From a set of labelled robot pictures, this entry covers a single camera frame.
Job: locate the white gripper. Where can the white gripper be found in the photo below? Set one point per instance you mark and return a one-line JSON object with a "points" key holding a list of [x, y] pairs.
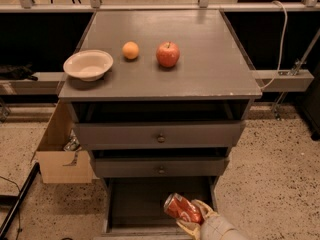
{"points": [[216, 226]]}

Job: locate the red coke can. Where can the red coke can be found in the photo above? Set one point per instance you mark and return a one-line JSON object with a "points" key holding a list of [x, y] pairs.
{"points": [[179, 207]]}

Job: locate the grey open bottom drawer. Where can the grey open bottom drawer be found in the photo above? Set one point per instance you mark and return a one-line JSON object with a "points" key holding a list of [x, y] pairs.
{"points": [[135, 206]]}

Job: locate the grey middle drawer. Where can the grey middle drawer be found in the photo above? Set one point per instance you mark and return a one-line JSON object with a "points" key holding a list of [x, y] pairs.
{"points": [[159, 167]]}

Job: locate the grey top drawer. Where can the grey top drawer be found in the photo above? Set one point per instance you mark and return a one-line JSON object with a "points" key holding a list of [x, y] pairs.
{"points": [[112, 136]]}

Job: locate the grey wooden drawer cabinet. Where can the grey wooden drawer cabinet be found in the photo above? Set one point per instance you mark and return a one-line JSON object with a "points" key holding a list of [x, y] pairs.
{"points": [[211, 82]]}

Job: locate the cardboard box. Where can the cardboard box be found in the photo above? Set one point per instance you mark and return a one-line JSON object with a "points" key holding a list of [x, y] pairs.
{"points": [[58, 166]]}

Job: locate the red apple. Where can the red apple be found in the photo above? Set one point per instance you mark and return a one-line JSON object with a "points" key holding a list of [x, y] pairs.
{"points": [[168, 54]]}

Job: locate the black bar on floor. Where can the black bar on floor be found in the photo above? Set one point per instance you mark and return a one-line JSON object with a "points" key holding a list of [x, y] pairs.
{"points": [[13, 202]]}

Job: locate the orange fruit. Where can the orange fruit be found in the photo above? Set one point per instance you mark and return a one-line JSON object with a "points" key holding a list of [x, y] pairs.
{"points": [[130, 50]]}

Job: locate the white bowl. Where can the white bowl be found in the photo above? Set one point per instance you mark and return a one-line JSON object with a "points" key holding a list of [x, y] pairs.
{"points": [[88, 65]]}

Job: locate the black cloth on shelf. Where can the black cloth on shelf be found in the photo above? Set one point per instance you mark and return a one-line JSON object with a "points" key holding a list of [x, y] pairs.
{"points": [[17, 72]]}

